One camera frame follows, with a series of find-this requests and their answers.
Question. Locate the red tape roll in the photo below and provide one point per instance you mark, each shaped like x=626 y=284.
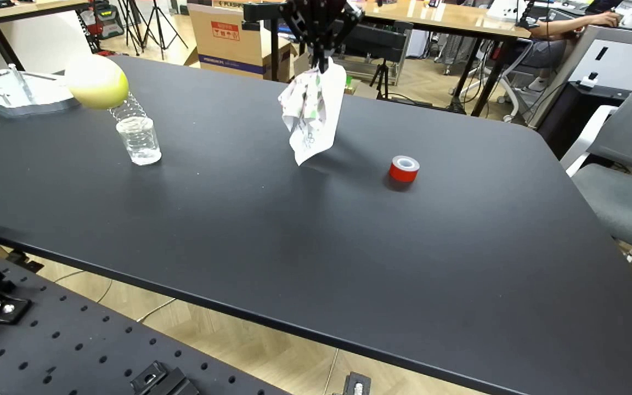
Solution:
x=404 y=170

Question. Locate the clear plastic cup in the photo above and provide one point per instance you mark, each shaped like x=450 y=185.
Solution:
x=140 y=139

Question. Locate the person forearm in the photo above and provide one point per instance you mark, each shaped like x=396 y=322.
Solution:
x=572 y=24

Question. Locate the white board panel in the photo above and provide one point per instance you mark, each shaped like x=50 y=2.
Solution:
x=44 y=41

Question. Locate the brown cardboard box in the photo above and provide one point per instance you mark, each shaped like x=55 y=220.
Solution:
x=229 y=35

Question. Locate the wooden desk with black legs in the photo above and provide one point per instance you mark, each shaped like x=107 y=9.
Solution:
x=16 y=11

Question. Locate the grey office chair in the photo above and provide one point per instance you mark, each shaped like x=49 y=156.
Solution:
x=624 y=184

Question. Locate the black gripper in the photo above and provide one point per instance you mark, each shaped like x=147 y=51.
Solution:
x=324 y=16

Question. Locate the black camera tripod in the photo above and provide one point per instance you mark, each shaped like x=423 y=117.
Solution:
x=151 y=22

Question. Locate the pale yellow ball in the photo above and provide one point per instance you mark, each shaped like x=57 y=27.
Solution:
x=98 y=83

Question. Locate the long wooden desk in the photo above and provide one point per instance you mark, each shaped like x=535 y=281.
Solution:
x=440 y=16

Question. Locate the light grey slotted cabinet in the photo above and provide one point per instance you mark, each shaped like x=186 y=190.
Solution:
x=608 y=58

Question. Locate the black perforated mounting table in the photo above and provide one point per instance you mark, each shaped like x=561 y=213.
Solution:
x=76 y=337

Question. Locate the small black tripod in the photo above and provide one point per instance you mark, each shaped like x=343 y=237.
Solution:
x=383 y=78

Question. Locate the black screw bracket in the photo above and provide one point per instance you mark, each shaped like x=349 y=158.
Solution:
x=166 y=379

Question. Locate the white patterned cloth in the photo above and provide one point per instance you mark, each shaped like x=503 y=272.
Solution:
x=311 y=117

